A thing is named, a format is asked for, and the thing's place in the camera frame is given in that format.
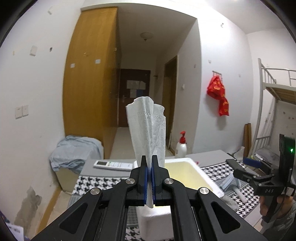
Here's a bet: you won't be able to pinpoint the light blue face mask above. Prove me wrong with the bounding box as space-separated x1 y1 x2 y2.
219 173 241 191

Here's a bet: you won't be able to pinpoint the white paper towel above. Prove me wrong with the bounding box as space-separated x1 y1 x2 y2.
126 96 166 208

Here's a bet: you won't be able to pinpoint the person's right hand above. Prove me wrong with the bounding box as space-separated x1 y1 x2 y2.
259 194 296 217

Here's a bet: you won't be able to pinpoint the black smartphone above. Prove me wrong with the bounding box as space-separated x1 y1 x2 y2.
226 159 246 171

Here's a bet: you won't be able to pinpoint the white remote control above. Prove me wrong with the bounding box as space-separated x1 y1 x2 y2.
93 160 133 171

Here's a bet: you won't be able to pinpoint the white tube object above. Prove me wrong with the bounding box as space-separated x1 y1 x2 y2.
232 186 247 203

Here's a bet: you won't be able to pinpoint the grey sock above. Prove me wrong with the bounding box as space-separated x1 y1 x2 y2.
220 195 239 212

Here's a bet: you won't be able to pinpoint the white red pump bottle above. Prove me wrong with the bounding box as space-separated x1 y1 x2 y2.
175 131 187 158

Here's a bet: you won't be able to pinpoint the white foam box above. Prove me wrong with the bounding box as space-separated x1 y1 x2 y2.
136 158 224 240

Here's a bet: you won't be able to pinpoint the houndstooth table cloth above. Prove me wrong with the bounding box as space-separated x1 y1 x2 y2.
72 162 259 240

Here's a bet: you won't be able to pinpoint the light blue cloth pile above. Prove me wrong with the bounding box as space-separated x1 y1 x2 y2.
49 135 104 174

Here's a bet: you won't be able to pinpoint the red hanging bags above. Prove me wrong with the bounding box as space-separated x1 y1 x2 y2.
207 75 229 116

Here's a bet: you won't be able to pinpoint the dark brown entrance door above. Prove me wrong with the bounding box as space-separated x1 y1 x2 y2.
118 69 151 128

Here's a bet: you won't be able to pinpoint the metal bunk bed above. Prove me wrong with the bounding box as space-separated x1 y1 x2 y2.
248 58 295 157

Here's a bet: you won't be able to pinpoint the wooden wardrobe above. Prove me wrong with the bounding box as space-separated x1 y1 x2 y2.
62 7 121 159

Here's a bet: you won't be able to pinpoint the ceiling lamp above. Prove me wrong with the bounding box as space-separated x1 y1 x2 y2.
140 32 154 41

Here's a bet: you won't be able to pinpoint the wooden boards against wall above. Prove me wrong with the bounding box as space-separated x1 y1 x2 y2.
243 123 252 157

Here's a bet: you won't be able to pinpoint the white wall switches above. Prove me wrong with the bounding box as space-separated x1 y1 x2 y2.
15 105 29 120

